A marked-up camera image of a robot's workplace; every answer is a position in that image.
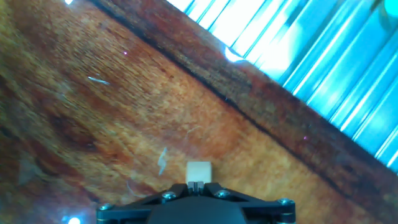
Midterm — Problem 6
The dark red wooden board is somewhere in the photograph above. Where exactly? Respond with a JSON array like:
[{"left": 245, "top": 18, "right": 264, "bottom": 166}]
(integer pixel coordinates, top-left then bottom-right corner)
[{"left": 0, "top": 0, "right": 398, "bottom": 224}]

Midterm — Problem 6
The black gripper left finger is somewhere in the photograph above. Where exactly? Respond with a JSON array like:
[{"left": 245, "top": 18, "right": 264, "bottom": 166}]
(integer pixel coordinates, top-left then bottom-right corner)
[{"left": 96, "top": 181, "right": 197, "bottom": 224}]

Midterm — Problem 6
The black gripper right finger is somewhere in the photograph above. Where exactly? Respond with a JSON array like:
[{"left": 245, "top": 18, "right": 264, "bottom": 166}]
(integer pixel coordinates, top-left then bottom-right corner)
[{"left": 196, "top": 181, "right": 297, "bottom": 224}]

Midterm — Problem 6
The small wooden cube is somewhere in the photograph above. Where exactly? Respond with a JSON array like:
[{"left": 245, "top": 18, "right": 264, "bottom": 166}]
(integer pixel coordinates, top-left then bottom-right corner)
[{"left": 185, "top": 161, "right": 213, "bottom": 184}]

